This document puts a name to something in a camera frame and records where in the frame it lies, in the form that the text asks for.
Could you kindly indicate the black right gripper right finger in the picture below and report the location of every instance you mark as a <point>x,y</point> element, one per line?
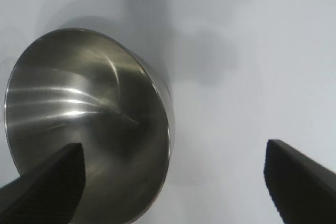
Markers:
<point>302,192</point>

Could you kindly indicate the stainless steel mixing bowl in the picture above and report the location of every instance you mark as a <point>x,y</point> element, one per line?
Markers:
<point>78,90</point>

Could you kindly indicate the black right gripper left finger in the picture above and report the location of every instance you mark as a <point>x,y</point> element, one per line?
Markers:
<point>42,195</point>

